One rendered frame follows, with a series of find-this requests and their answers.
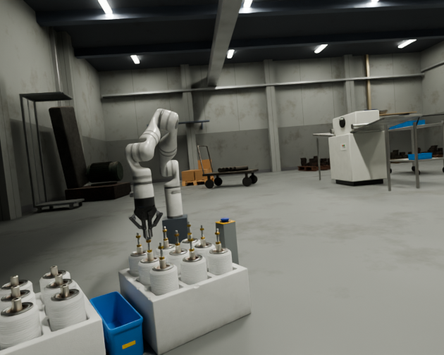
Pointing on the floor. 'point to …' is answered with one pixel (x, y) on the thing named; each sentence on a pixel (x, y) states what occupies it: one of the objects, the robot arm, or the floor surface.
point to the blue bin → (119, 325)
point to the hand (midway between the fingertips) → (147, 234)
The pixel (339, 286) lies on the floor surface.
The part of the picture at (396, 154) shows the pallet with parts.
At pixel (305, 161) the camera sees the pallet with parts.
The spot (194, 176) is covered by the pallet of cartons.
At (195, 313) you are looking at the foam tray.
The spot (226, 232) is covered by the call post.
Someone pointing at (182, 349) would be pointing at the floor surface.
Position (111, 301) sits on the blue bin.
